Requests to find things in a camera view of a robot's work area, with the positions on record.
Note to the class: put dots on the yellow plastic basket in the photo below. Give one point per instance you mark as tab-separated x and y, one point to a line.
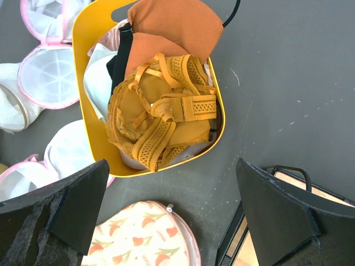
90	25

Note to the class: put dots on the black wire wooden rack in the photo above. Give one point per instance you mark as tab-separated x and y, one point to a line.
237	247

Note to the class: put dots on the empty pink-trimmed mesh laundry bag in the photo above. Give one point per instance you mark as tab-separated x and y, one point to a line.
67	153

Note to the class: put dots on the white garment in basket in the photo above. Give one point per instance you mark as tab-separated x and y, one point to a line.
97	81

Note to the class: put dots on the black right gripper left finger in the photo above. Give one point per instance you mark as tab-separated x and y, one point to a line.
54	225

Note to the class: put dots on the orange bra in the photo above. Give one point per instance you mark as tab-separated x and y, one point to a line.
165	102

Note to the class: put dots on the pink satin garment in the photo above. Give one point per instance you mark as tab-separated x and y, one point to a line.
111	38

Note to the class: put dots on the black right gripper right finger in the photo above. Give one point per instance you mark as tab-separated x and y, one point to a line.
292	226

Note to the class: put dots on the tulip print bra bag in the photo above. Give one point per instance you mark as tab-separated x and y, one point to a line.
144	233

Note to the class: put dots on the white honeycomb mesh laundry bag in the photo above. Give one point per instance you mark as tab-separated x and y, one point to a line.
17	112

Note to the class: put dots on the black garment in basket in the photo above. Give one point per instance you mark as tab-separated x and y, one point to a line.
116	66

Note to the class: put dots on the white pink-trimmed mesh laundry bag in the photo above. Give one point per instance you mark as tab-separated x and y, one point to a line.
46	75

